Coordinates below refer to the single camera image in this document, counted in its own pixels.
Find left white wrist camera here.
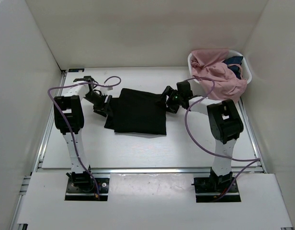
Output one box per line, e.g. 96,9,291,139
100,85,113,94

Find aluminium frame rail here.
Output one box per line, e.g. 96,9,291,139
8,69,294,230

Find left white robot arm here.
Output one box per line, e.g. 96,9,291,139
52,76,113,192

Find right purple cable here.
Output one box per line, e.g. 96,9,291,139
184,77,261,192

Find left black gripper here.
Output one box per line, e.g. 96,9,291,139
83,92,113,117

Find pink trousers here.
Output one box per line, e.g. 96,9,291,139
191,49,247,103

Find white plastic basket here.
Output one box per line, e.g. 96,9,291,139
187,49,252,84

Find white front cover board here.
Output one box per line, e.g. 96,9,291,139
18,172,292,230

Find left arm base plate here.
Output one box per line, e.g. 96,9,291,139
65,177,110,201

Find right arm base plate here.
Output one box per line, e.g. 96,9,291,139
192,177,241,203

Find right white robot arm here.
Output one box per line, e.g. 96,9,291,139
156,81,244,192

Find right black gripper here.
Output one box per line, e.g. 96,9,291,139
155,86,183,114

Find black trousers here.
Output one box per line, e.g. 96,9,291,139
104,88,167,135

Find navy blue garment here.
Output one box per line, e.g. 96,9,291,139
223,56,244,80

